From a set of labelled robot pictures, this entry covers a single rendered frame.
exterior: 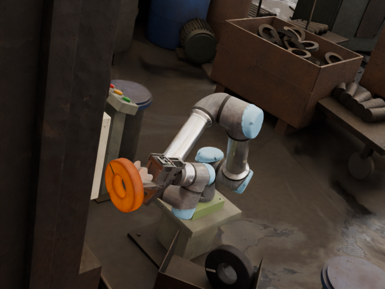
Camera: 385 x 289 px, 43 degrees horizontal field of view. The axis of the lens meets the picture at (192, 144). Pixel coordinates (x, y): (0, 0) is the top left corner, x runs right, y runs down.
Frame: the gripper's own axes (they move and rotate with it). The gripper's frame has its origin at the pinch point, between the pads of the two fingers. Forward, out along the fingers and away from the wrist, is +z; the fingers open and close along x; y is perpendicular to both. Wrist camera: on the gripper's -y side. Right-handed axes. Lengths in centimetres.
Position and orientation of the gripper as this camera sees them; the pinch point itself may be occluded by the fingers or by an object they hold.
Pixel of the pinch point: (125, 179)
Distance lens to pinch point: 139.3
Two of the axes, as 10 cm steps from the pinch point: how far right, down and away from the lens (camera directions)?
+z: -6.7, -0.5, -7.4
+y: 4.3, -8.4, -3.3
